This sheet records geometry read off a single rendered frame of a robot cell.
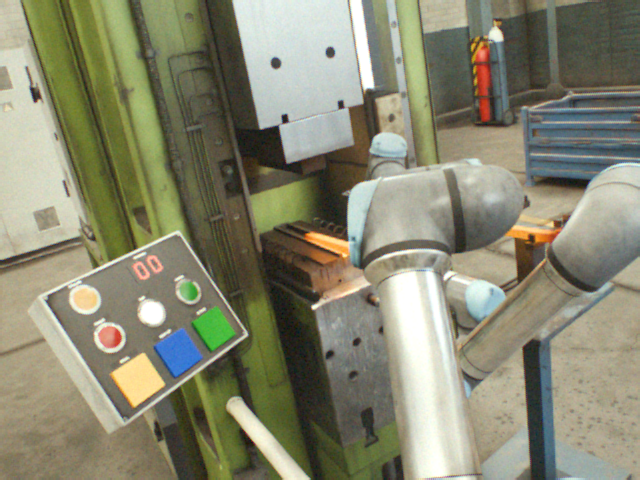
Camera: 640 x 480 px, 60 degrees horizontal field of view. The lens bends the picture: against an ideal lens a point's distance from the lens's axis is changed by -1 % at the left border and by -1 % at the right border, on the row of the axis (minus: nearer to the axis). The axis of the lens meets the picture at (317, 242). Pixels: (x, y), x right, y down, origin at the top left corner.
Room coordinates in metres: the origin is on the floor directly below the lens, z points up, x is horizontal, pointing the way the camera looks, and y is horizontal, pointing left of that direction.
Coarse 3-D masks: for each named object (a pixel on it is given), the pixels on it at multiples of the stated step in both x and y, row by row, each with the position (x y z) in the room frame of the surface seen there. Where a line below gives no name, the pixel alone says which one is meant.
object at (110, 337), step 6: (102, 330) 0.96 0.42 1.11; (108, 330) 0.96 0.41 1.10; (114, 330) 0.97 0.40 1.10; (102, 336) 0.95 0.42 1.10; (108, 336) 0.95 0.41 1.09; (114, 336) 0.96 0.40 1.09; (120, 336) 0.97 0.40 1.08; (102, 342) 0.94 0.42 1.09; (108, 342) 0.95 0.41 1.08; (114, 342) 0.95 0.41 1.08; (120, 342) 0.96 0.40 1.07; (108, 348) 0.94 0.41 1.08
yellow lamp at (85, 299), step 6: (84, 288) 1.00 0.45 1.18; (78, 294) 0.98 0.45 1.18; (84, 294) 0.99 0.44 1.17; (90, 294) 0.99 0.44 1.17; (78, 300) 0.97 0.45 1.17; (84, 300) 0.98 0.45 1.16; (90, 300) 0.98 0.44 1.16; (96, 300) 0.99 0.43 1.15; (78, 306) 0.97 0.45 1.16; (84, 306) 0.97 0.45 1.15; (90, 306) 0.98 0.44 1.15
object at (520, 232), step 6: (516, 228) 1.39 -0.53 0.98; (522, 228) 1.38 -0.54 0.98; (528, 228) 1.37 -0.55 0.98; (534, 228) 1.36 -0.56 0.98; (510, 234) 1.40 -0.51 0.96; (516, 234) 1.38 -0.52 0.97; (522, 234) 1.37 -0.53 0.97; (534, 234) 1.34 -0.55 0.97; (540, 234) 1.32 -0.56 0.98; (546, 234) 1.31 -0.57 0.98; (552, 234) 1.29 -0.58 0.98; (558, 234) 1.29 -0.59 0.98; (540, 240) 1.32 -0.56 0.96; (546, 240) 1.31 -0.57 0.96; (552, 240) 1.29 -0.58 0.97
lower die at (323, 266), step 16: (288, 224) 1.78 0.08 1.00; (304, 224) 1.76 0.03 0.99; (272, 240) 1.67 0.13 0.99; (288, 240) 1.64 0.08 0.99; (304, 240) 1.58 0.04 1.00; (288, 256) 1.52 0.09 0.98; (304, 256) 1.48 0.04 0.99; (320, 256) 1.44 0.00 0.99; (336, 256) 1.42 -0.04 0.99; (304, 272) 1.39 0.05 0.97; (320, 272) 1.38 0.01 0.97; (336, 272) 1.40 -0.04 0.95; (352, 272) 1.42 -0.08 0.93; (320, 288) 1.37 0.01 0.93
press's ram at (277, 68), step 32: (224, 0) 1.38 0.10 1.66; (256, 0) 1.37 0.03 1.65; (288, 0) 1.40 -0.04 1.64; (320, 0) 1.44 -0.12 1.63; (224, 32) 1.42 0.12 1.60; (256, 32) 1.36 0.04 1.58; (288, 32) 1.40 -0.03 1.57; (320, 32) 1.43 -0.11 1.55; (352, 32) 1.47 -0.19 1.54; (224, 64) 1.46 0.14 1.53; (256, 64) 1.35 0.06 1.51; (288, 64) 1.39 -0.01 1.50; (320, 64) 1.43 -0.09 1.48; (352, 64) 1.47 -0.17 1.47; (256, 96) 1.35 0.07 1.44; (288, 96) 1.38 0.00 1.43; (320, 96) 1.42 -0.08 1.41; (352, 96) 1.46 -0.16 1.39; (256, 128) 1.36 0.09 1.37
